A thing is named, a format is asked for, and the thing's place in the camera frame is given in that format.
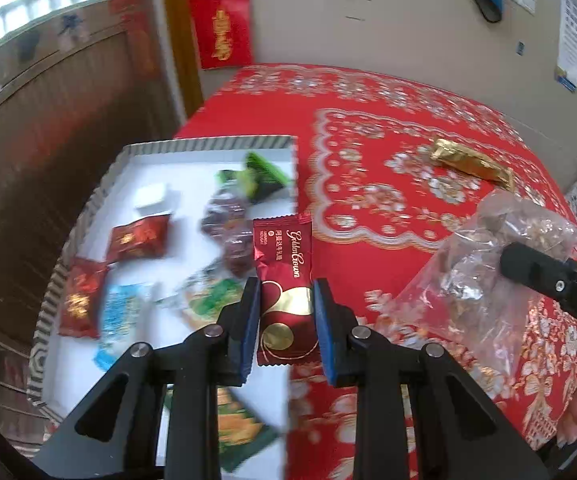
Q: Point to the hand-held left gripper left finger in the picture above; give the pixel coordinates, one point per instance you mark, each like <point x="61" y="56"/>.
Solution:
<point x="249" y="330"/>

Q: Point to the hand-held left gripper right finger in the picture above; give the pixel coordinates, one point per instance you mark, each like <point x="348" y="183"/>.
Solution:
<point x="326" y="335"/>

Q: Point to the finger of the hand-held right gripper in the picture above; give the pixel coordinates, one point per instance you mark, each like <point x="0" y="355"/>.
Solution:
<point x="553" y="280"/>

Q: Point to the clear green snack packet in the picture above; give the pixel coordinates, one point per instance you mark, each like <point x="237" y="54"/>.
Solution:
<point x="208" y="300"/>

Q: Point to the maroon gold-print candy packet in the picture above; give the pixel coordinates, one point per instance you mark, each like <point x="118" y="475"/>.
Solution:
<point x="286" y="280"/>

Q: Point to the large clear bag of snacks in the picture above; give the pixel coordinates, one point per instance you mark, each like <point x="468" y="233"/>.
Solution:
<point x="473" y="280"/>

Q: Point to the dark green snack packet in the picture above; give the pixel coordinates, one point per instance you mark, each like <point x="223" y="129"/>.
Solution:
<point x="241" y="425"/>

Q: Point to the clear bag of red dates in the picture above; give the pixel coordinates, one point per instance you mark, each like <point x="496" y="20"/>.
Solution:
<point x="226" y="230"/>

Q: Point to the blue white snack packet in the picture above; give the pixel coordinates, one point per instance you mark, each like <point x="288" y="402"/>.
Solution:
<point x="118" y="315"/>

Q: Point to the red gold-print snack packet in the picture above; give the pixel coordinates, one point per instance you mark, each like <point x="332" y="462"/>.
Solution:
<point x="81" y="300"/>
<point x="138" y="237"/>

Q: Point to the striped cardboard box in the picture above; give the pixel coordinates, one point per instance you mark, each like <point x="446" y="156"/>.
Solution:
<point x="188" y="185"/>

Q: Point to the green black snack packet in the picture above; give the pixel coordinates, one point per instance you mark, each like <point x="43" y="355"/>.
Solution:
<point x="263" y="172"/>

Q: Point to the small white packet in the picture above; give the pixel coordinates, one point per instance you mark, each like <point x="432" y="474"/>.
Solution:
<point x="151" y="197"/>

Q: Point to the gold foil packet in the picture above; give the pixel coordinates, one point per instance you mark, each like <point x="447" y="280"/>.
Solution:
<point x="468" y="160"/>

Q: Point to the red floral tablecloth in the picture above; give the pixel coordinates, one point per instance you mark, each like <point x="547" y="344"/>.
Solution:
<point x="368" y="170"/>

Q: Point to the blue window sticker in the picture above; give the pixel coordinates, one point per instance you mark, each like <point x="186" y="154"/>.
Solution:
<point x="71" y="26"/>

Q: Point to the small blue wall sticker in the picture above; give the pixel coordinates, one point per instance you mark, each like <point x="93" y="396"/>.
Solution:
<point x="520" y="47"/>

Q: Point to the white blue wall notice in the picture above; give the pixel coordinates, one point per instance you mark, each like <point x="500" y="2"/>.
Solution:
<point x="568" y="35"/>

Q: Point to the wooden door frame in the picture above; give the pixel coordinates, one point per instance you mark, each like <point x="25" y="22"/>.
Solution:
<point x="181" y="35"/>

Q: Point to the red gold wall poster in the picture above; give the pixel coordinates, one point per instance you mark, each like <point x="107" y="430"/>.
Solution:
<point x="221" y="25"/>

